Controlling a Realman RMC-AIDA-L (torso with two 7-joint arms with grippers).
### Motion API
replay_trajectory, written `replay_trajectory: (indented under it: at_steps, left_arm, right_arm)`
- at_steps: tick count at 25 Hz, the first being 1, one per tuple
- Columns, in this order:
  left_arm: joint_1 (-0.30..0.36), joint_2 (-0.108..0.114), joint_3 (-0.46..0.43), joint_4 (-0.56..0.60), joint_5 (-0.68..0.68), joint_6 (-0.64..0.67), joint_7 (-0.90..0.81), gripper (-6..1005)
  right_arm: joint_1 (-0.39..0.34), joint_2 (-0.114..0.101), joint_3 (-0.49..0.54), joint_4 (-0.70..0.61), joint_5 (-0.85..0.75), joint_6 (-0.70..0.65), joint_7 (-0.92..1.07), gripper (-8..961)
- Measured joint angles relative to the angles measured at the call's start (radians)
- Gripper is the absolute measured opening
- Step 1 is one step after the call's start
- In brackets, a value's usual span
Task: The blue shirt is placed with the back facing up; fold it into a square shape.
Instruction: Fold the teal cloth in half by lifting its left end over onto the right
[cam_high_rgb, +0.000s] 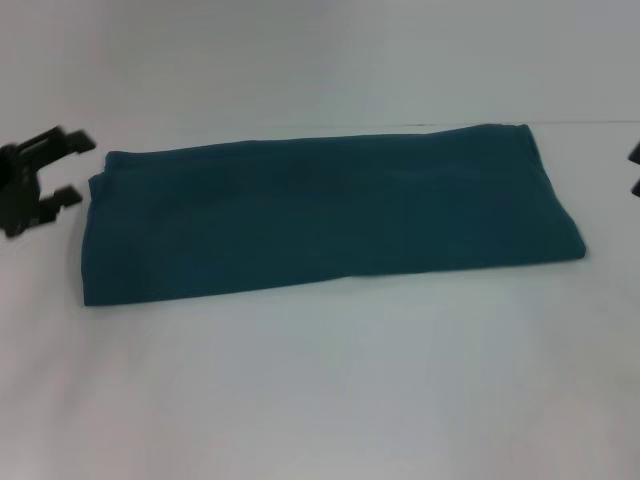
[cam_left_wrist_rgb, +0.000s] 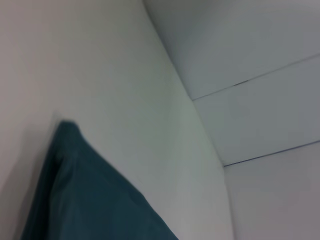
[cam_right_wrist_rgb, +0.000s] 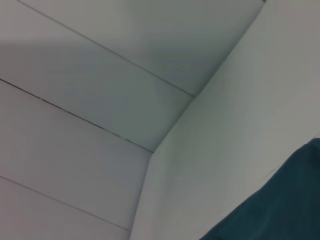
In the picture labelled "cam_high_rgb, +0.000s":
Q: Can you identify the teal blue shirt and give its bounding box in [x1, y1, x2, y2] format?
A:
[79, 122, 587, 308]

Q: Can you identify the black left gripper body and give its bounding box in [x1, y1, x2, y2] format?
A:
[0, 141, 45, 240]

